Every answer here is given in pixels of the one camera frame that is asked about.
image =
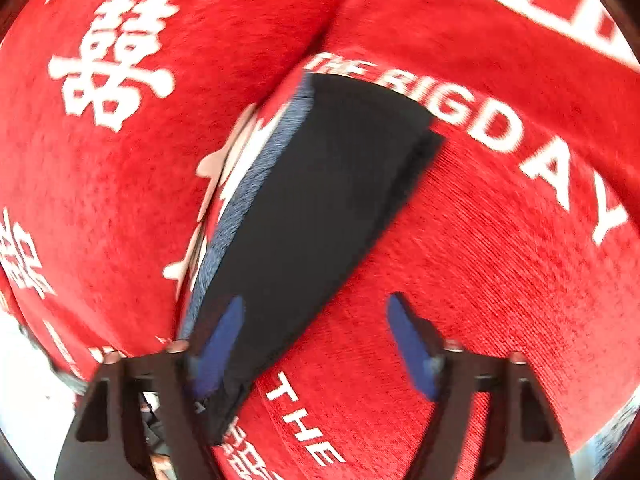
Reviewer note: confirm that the red wedding blanket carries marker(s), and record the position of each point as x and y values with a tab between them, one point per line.
127	125

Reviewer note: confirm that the black pants with patterned stripe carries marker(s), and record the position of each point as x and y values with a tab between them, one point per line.
343	158

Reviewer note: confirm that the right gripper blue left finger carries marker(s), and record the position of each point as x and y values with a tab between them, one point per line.
208	362

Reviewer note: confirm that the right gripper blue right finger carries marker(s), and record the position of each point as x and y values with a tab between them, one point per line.
419	344

